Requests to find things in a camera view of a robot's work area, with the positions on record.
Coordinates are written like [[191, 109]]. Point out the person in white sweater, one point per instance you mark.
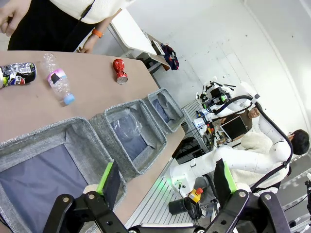
[[48, 24]]

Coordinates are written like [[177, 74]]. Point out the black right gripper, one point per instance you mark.
[[218, 94]]

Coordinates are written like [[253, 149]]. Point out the clear plastic cup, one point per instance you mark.
[[128, 126]]

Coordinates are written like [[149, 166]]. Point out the crushed black printed can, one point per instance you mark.
[[19, 75]]

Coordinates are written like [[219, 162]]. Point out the person's right hand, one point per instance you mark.
[[14, 17]]

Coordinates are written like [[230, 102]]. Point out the black cylindrical cup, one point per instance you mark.
[[178, 206]]

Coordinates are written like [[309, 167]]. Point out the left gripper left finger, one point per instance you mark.
[[73, 213]]

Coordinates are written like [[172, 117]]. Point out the black electronics box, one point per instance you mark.
[[192, 148]]

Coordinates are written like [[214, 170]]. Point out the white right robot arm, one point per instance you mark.
[[274, 150]]

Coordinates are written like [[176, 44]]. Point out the dark patterned cloth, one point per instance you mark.
[[171, 58]]

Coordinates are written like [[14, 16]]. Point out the crushed red drink can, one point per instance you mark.
[[119, 69]]

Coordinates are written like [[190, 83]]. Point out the seated person brown top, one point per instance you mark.
[[253, 114]]

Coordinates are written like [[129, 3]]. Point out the grey fabric basket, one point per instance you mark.
[[173, 114], [155, 132], [80, 138]]

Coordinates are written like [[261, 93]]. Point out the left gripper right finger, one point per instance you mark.
[[255, 213]]

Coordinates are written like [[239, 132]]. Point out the person's left forearm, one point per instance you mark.
[[108, 21]]

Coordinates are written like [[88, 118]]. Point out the large white table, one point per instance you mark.
[[131, 31]]

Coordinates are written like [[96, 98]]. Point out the person's left hand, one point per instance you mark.
[[87, 46]]

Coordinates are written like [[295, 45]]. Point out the dark tablet screen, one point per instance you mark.
[[234, 127]]

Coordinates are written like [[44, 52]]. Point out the light wooden shelf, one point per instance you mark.
[[158, 57]]

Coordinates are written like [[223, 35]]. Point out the seated person white fleece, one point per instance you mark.
[[301, 143]]

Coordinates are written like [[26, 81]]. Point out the clear plastic bottle blue cap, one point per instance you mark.
[[57, 80]]

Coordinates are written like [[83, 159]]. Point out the yellow red emergency stop button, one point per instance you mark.
[[195, 195]]

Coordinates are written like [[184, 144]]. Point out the orange wrist watch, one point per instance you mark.
[[97, 33]]

